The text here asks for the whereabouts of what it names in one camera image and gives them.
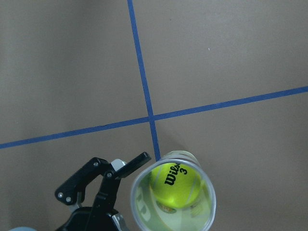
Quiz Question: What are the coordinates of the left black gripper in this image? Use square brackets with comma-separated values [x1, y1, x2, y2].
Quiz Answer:
[54, 152, 151, 231]

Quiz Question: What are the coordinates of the yellow tennis ball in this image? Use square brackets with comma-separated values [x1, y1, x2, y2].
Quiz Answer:
[149, 163, 202, 208]

